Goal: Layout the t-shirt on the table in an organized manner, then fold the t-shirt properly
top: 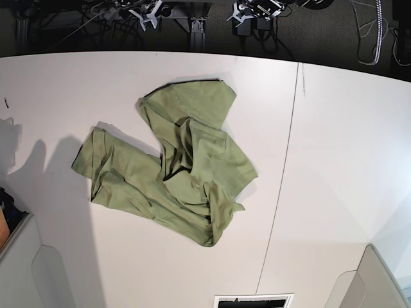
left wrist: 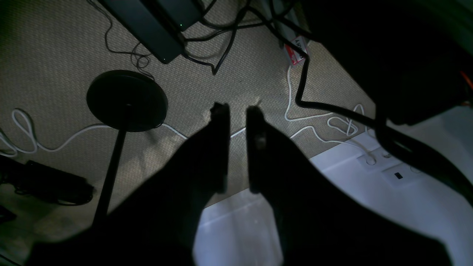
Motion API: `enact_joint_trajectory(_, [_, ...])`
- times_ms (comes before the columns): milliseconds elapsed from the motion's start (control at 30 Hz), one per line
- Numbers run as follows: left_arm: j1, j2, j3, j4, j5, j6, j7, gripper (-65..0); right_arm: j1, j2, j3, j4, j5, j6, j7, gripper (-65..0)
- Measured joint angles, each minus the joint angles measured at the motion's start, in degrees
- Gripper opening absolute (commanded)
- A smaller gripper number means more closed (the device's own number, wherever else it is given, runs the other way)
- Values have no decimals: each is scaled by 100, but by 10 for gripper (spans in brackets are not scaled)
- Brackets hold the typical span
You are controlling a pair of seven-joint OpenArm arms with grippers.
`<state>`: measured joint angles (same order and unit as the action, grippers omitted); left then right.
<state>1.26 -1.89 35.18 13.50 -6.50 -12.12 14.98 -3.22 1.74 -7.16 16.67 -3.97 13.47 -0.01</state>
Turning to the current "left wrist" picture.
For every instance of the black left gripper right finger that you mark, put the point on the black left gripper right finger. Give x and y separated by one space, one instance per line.
317 223

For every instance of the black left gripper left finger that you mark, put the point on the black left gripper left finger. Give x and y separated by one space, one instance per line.
157 223

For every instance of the black round lamp stand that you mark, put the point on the black round lamp stand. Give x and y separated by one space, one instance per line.
128 102

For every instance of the black power strip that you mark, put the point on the black power strip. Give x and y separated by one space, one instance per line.
45 183

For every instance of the black power brick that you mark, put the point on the black power brick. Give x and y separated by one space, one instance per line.
157 24

